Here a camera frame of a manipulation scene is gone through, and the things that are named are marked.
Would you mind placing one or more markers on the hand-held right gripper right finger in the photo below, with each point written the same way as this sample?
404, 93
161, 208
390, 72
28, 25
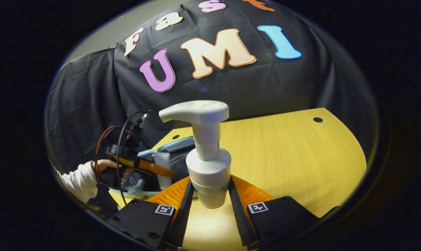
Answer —
240, 216

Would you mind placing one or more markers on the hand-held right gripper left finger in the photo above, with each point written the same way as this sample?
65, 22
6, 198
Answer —
184, 216

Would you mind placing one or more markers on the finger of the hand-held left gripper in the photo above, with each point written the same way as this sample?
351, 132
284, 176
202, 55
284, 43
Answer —
156, 168

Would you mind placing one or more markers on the white squeeze tube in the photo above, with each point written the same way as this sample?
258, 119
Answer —
162, 167

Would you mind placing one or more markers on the light blue suitcase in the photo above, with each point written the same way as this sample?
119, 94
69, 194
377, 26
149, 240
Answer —
177, 151

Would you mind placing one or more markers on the white pump bottle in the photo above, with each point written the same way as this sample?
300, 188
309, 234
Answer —
208, 164

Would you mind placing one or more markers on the black backdrop cloth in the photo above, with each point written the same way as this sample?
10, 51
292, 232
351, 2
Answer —
266, 87

